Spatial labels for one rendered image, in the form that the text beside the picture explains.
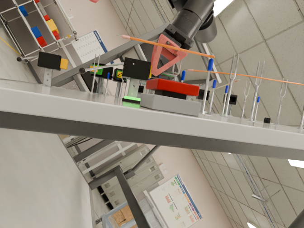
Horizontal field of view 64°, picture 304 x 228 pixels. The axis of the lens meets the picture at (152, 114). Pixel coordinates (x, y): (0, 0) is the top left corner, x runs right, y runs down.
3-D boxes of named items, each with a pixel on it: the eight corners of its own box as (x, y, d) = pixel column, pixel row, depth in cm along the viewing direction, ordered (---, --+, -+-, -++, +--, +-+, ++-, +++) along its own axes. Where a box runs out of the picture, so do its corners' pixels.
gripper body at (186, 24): (178, 57, 59) (195, 32, 59) (190, 49, 49) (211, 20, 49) (157, 41, 58) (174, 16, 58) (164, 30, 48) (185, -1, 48)
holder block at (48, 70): (15, 81, 74) (20, 49, 73) (58, 87, 77) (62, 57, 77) (11, 80, 69) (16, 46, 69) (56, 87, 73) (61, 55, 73)
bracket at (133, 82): (125, 100, 55) (129, 78, 55) (135, 102, 56) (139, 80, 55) (125, 101, 51) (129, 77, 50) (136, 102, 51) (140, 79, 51)
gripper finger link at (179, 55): (162, 84, 56) (185, 51, 56) (168, 83, 49) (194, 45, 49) (138, 67, 55) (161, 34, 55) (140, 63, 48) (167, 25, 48)
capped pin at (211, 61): (195, 113, 43) (206, 53, 42) (201, 114, 44) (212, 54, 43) (201, 114, 42) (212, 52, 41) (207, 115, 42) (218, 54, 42)
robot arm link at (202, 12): (192, -17, 52) (215, -10, 50) (199, 4, 58) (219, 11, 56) (174, 9, 52) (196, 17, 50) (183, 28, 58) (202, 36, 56)
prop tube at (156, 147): (127, 173, 127) (168, 133, 131) (126, 172, 129) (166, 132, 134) (131, 178, 128) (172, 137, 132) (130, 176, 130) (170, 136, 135)
